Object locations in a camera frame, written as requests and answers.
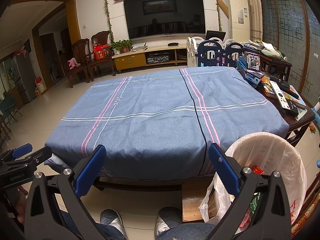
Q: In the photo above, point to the dark wooden chair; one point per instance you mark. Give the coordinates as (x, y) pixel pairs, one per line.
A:
(101, 38)
(82, 54)

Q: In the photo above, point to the dark wooden chair right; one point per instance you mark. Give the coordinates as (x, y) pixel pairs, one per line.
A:
(101, 38)

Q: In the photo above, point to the right grey slipper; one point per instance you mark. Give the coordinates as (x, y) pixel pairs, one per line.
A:
(169, 217)

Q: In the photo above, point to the red cigarette carton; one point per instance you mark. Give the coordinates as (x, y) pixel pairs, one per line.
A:
(257, 170)

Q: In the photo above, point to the grey slipper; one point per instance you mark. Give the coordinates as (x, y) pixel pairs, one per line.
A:
(169, 217)
(111, 224)

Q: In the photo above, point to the person right leg jeans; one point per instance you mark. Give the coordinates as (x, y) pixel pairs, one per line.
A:
(196, 231)

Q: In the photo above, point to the white standing air conditioner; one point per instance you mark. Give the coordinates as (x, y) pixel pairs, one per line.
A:
(239, 22)

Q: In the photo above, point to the pink toy on chair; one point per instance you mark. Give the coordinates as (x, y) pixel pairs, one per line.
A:
(72, 63)

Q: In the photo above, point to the blue striped tablecloth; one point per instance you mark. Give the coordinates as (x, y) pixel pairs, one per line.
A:
(158, 126)

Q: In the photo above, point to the white remote control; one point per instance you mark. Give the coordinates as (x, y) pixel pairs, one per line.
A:
(280, 96)

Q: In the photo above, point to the red gift box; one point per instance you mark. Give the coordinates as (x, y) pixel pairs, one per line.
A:
(101, 51)

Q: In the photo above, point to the left grey slipper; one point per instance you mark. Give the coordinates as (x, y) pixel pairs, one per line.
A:
(111, 224)

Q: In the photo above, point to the dark wooden side table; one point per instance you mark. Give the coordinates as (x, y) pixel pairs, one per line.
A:
(270, 76)

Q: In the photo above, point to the large black television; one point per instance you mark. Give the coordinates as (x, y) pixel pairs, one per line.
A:
(161, 17)

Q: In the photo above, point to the black laptop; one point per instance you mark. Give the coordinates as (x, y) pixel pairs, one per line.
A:
(215, 34)

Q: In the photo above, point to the wooden TV cabinet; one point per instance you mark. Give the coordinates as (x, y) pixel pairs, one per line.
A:
(151, 56)

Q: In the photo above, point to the white trash bin with liner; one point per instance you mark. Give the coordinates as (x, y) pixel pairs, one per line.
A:
(269, 153)

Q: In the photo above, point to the green potted plant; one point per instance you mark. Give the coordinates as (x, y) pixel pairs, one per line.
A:
(121, 46)

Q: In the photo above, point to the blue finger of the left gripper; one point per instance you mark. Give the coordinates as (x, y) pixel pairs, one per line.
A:
(22, 150)

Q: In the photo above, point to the dark green hazelnut bag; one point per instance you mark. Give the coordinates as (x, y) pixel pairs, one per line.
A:
(254, 203)

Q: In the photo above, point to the blue baby fence panel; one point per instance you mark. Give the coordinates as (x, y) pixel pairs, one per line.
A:
(211, 53)

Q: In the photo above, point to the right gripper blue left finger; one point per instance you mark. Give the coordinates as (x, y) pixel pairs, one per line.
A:
(87, 170)

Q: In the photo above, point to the dark wooden chair left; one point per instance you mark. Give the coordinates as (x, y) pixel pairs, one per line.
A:
(82, 54)

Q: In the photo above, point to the beige curtain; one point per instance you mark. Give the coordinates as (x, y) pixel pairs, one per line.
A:
(256, 18)

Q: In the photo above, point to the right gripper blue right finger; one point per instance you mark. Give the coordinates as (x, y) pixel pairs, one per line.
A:
(226, 168)

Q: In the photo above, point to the white baby fence panel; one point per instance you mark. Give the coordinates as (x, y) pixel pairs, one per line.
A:
(193, 43)

